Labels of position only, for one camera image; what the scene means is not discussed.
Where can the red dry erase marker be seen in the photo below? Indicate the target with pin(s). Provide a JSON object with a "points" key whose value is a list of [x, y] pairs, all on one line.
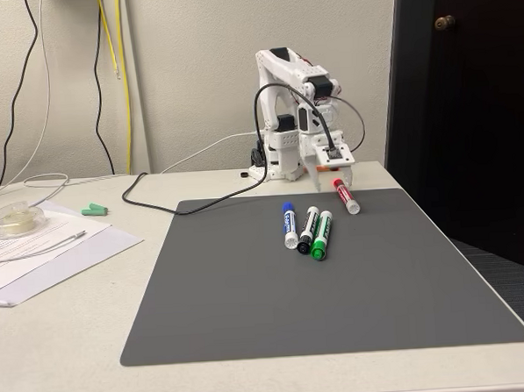
{"points": [[346, 196]]}

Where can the black dry erase marker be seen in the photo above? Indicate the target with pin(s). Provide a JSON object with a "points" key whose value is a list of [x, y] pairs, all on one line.
{"points": [[308, 226]]}

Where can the blue dry erase marker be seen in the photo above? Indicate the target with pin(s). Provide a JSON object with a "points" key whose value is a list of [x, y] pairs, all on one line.
{"points": [[289, 225]]}

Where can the green dry erase marker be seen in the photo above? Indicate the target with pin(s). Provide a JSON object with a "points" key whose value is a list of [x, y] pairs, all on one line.
{"points": [[323, 232]]}

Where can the grey rectangular mat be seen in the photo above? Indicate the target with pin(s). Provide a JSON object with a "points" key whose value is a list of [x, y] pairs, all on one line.
{"points": [[293, 291]]}

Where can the dark door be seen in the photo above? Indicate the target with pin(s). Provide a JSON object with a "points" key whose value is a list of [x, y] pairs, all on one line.
{"points": [[482, 127]]}

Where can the brass door knob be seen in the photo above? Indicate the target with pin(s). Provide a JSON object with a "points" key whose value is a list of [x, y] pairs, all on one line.
{"points": [[444, 22]]}

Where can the green foam earplug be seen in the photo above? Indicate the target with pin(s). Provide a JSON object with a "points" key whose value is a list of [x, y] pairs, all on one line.
{"points": [[87, 211], [101, 209]]}

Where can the white paper sheets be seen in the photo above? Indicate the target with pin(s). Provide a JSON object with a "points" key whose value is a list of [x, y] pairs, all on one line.
{"points": [[71, 245]]}

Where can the clear plastic tape dispenser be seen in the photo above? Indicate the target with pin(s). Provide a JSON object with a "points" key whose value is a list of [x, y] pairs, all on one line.
{"points": [[17, 222]]}

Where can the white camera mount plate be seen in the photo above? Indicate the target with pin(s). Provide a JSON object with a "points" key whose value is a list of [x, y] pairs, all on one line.
{"points": [[334, 155]]}

